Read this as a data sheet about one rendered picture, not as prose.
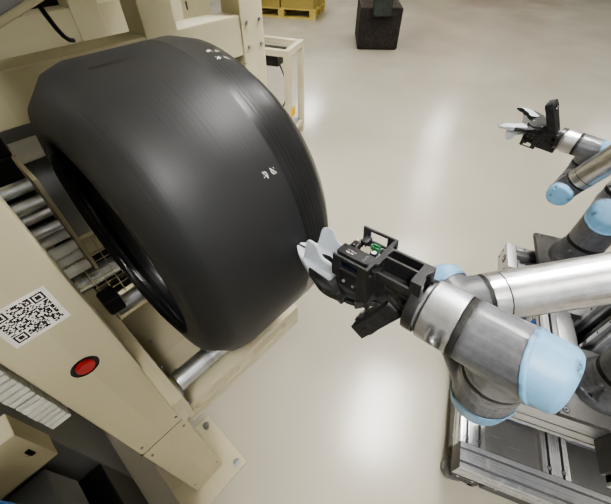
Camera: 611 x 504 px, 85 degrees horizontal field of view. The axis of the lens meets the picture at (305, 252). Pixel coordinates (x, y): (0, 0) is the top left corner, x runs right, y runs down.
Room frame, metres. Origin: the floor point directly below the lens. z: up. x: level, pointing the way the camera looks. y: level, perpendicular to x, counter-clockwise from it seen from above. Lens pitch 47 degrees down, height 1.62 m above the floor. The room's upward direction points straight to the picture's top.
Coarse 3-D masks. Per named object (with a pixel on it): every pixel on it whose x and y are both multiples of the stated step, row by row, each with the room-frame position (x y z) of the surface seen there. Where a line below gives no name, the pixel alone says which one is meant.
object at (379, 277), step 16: (368, 240) 0.31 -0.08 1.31; (336, 256) 0.28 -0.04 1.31; (352, 256) 0.28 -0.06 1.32; (368, 256) 0.27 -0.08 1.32; (384, 256) 0.27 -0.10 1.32; (400, 256) 0.27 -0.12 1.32; (336, 272) 0.28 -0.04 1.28; (352, 272) 0.26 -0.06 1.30; (368, 272) 0.25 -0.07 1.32; (384, 272) 0.26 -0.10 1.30; (400, 272) 0.25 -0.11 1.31; (416, 272) 0.24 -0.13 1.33; (432, 272) 0.24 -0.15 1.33; (352, 288) 0.26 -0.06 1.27; (368, 288) 0.25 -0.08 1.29; (384, 288) 0.25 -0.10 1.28; (400, 288) 0.23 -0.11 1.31; (416, 288) 0.22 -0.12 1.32; (352, 304) 0.25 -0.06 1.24; (368, 304) 0.25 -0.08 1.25; (400, 304) 0.23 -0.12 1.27; (416, 304) 0.21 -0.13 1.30; (400, 320) 0.21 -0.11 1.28
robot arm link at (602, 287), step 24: (552, 264) 0.32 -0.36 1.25; (576, 264) 0.31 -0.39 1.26; (600, 264) 0.31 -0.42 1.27; (480, 288) 0.29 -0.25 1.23; (504, 288) 0.28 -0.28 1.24; (528, 288) 0.28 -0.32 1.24; (552, 288) 0.28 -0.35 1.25; (576, 288) 0.28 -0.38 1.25; (600, 288) 0.28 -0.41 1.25; (528, 312) 0.26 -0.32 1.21; (552, 312) 0.26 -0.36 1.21
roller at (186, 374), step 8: (200, 352) 0.34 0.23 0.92; (208, 352) 0.34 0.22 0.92; (216, 352) 0.34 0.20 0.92; (224, 352) 0.35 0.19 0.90; (192, 360) 0.32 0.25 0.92; (200, 360) 0.32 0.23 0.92; (208, 360) 0.33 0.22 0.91; (216, 360) 0.33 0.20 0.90; (184, 368) 0.30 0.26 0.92; (192, 368) 0.31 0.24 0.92; (200, 368) 0.31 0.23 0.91; (208, 368) 0.32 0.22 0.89; (176, 376) 0.29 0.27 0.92; (184, 376) 0.29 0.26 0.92; (192, 376) 0.29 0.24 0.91; (176, 384) 0.27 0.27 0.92; (184, 384) 0.27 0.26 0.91
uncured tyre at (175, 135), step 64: (64, 64) 0.49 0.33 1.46; (128, 64) 0.48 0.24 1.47; (192, 64) 0.51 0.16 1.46; (64, 128) 0.39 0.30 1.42; (128, 128) 0.37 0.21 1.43; (192, 128) 0.40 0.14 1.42; (256, 128) 0.44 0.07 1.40; (128, 192) 0.32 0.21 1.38; (192, 192) 0.33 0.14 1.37; (256, 192) 0.37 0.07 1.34; (320, 192) 0.44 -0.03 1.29; (128, 256) 0.56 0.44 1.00; (192, 256) 0.28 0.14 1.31; (256, 256) 0.31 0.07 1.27; (192, 320) 0.27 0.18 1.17; (256, 320) 0.28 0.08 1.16
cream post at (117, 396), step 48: (0, 240) 0.28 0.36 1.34; (0, 288) 0.25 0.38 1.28; (48, 288) 0.28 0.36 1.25; (48, 336) 0.25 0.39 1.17; (96, 336) 0.28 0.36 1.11; (48, 384) 0.21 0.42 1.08; (96, 384) 0.24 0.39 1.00; (144, 384) 0.28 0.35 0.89; (144, 432) 0.23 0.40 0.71; (192, 432) 0.29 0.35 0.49; (192, 480) 0.21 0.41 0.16
